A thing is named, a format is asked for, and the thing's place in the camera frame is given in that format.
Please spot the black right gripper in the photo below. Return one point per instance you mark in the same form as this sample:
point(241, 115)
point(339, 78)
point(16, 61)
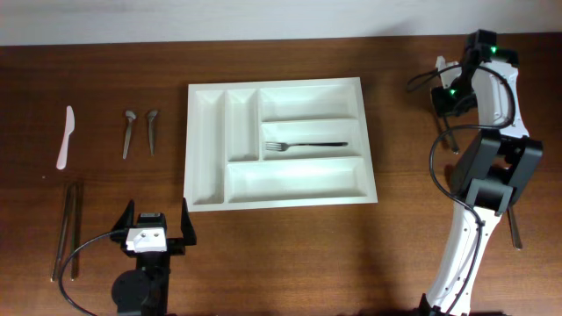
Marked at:
point(445, 101)

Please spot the metal fork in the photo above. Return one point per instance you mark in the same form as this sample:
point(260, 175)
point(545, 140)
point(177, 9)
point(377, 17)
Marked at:
point(451, 138)
point(283, 146)

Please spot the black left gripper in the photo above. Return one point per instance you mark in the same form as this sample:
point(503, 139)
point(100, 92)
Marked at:
point(176, 245)

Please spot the metal chopstick left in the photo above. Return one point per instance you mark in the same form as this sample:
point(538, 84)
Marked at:
point(69, 206)

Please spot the metal spoon right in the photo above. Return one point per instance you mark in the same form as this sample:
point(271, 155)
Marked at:
point(514, 230)

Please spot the pink plastic knife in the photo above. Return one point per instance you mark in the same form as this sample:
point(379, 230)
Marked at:
point(70, 125)

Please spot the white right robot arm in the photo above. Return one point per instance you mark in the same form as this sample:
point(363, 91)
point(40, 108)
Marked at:
point(491, 174)

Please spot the white cutlery tray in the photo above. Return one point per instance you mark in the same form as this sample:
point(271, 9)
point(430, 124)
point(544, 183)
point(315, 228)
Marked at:
point(228, 168)

